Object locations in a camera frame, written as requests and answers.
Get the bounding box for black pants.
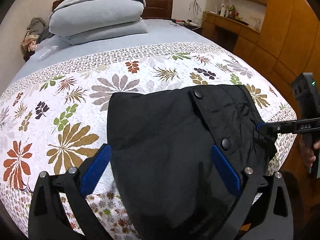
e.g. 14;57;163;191
107;85;277;239

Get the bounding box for right hand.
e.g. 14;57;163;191
299;136;320;168

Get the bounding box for wooden wardrobe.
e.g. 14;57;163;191
232;0;320;120

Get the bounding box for floral quilted bedspread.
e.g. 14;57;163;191
1;42;297;236

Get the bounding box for wooden desk cabinet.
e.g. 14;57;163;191
201;11;260;54

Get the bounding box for dark wooden nightstand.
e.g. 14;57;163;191
171;19;203;35

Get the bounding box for light blue bed sheet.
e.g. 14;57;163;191
10;19;214;83

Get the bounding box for clear plastic bag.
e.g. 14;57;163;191
32;36;70;60

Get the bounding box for crumpled clothes pile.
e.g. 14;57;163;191
21;17;54;62

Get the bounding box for grey pillow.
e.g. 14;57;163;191
61;20;148;45

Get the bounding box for folded grey duvet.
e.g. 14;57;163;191
49;0;146;37

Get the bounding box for dark wooden headboard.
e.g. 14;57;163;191
52;0;173;22

